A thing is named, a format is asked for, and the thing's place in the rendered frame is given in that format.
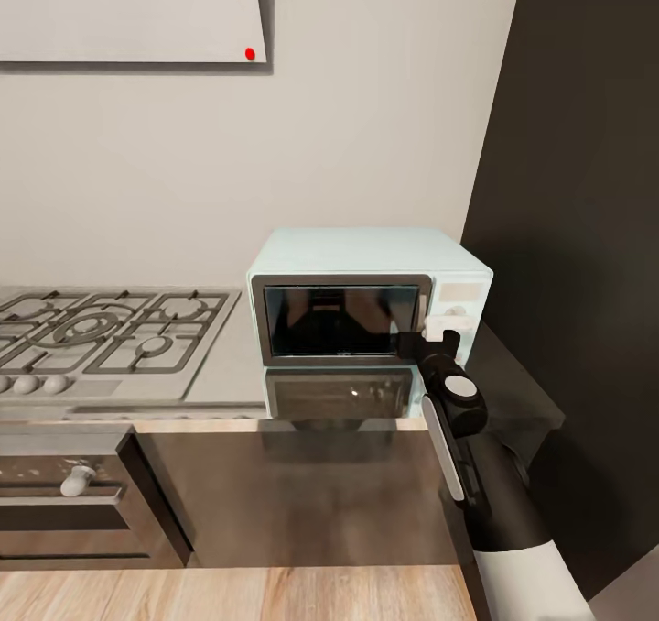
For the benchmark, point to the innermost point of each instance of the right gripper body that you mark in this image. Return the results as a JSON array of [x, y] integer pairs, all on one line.
[[414, 345]]

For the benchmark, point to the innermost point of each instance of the oven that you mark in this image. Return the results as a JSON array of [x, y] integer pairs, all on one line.
[[84, 502]]

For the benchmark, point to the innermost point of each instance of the burner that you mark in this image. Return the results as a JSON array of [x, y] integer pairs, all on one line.
[[107, 346]]

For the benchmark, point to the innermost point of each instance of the range hood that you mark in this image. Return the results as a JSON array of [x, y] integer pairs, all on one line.
[[131, 30]]

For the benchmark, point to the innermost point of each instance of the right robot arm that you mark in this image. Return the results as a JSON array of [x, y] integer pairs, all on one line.
[[523, 574]]

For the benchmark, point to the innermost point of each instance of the microwave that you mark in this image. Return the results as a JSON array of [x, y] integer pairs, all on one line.
[[327, 296]]

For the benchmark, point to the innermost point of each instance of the fridge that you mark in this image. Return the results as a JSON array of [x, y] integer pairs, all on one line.
[[565, 210]]

